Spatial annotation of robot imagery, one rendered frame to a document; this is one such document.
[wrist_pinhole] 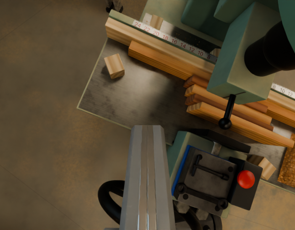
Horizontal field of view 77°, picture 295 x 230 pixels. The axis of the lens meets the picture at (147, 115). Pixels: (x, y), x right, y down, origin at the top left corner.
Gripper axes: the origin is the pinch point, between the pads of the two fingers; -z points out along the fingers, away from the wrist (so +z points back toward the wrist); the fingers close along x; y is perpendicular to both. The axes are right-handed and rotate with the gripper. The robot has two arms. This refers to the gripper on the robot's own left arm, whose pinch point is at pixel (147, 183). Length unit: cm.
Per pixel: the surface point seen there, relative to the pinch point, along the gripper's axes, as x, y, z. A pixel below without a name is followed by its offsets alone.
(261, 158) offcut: 25.4, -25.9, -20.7
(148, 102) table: 0.2, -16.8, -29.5
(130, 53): -3.7, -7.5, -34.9
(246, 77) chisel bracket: 14.4, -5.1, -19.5
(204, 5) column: 13.8, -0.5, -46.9
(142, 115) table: -1.1, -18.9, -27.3
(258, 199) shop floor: 84, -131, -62
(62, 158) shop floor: -57, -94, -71
